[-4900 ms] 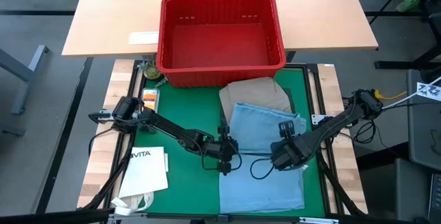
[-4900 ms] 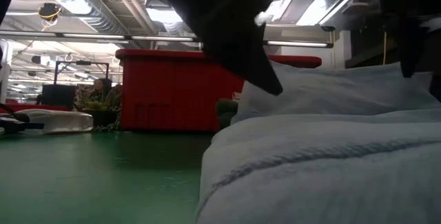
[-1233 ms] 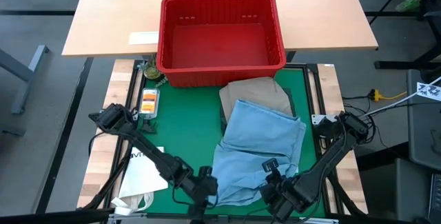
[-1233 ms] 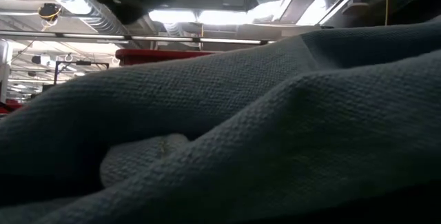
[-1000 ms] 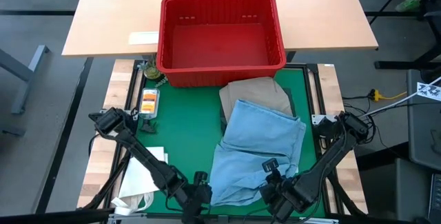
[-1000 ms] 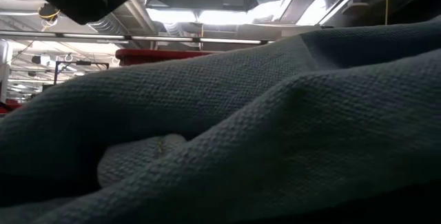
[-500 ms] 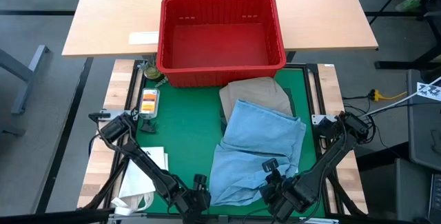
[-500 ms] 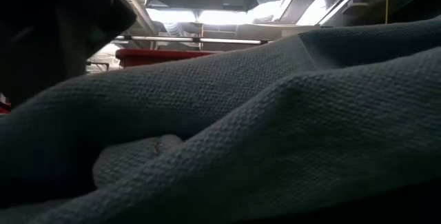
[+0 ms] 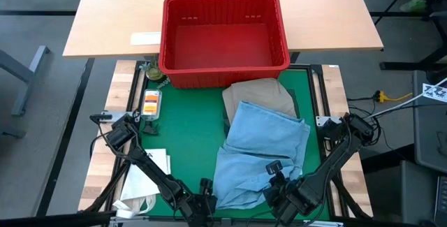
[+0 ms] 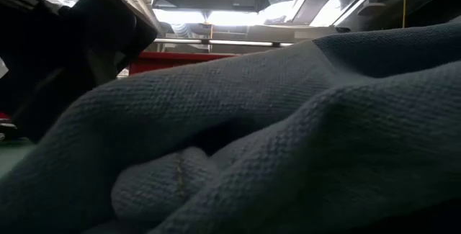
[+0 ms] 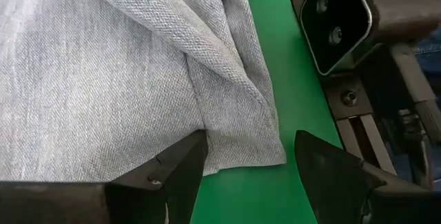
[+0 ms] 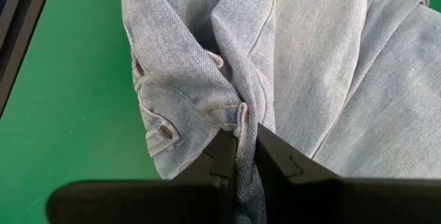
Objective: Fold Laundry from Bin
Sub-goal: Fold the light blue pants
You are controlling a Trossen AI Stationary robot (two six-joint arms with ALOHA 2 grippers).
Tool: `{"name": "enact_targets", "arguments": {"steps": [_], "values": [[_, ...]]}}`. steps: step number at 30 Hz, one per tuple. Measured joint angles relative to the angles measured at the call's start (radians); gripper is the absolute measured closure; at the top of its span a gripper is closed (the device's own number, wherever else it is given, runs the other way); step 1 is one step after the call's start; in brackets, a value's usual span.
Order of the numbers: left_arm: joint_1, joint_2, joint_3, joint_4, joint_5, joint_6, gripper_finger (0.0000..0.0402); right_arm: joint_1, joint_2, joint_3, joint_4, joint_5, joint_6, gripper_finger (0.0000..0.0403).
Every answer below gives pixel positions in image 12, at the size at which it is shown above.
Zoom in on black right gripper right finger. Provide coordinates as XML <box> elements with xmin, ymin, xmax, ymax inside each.
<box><xmin>254</xmin><ymin>123</ymin><xmax>341</xmax><ymax>198</ymax></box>

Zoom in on black aluminium table frame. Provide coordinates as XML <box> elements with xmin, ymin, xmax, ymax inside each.
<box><xmin>0</xmin><ymin>0</ymin><xmax>56</xmax><ymax>119</ymax></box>

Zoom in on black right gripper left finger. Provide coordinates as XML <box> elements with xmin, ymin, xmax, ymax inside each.
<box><xmin>171</xmin><ymin>130</ymin><xmax>239</xmax><ymax>184</ymax></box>

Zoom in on light blue garment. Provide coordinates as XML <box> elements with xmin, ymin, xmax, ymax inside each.
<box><xmin>119</xmin><ymin>0</ymin><xmax>441</xmax><ymax>224</ymax></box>

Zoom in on green table mat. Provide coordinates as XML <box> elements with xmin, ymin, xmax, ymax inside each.
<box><xmin>0</xmin><ymin>0</ymin><xmax>441</xmax><ymax>224</ymax></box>

